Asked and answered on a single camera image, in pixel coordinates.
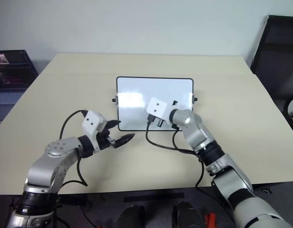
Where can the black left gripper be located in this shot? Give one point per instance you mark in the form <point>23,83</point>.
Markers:
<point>104,140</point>

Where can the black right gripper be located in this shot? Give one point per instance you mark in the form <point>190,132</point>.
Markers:
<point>159,122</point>

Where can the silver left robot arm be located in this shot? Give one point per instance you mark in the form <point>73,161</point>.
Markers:
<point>53,164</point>

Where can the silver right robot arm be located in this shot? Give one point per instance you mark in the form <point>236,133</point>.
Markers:
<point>232,180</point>

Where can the dark rounded shape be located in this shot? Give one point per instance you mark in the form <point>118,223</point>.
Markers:
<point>133,217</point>
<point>188,215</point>

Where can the small red object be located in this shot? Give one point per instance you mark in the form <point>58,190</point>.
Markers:
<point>210,218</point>

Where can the open laptop computer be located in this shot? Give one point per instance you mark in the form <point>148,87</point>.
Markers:
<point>11,78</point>

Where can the black chair armrest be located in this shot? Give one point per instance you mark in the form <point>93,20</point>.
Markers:
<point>286,111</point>

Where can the black chair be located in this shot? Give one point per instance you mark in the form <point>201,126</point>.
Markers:
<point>277,59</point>

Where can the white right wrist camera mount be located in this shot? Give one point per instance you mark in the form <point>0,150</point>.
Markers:
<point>157,107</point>

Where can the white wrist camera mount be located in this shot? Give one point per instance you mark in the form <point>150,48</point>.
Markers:
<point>157,107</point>
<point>93,121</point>

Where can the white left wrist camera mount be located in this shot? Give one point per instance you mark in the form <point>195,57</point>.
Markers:
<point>93,121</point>

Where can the white whiteboard with black frame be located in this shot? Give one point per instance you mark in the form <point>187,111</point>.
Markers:
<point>137,95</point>

